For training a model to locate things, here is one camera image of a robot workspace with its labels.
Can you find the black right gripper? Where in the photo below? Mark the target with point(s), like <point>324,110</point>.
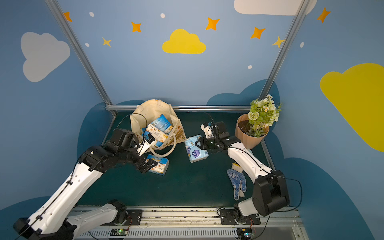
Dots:
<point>205,143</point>

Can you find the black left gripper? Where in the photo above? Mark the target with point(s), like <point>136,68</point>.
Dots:
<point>143,163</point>

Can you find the light blue tissue pack purple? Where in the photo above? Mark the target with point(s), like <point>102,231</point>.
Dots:
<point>195,154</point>

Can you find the tissue pack cream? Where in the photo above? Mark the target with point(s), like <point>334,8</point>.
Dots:
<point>161,167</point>
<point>158,135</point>

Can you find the beige canvas tote bag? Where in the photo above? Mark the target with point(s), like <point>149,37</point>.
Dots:
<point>155,118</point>

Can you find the tissue pack cream top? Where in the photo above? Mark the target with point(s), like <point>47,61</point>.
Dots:
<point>158,135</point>

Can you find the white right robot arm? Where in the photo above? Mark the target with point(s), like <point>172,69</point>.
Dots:
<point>270,192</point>

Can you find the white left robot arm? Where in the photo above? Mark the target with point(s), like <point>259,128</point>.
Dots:
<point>51,221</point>

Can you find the potted green white flowers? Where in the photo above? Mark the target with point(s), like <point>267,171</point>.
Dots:
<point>253,127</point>

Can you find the blue dotted work glove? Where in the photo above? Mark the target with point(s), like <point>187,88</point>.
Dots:
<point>238,181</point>

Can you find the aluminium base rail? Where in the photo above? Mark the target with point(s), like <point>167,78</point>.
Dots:
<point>197,223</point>

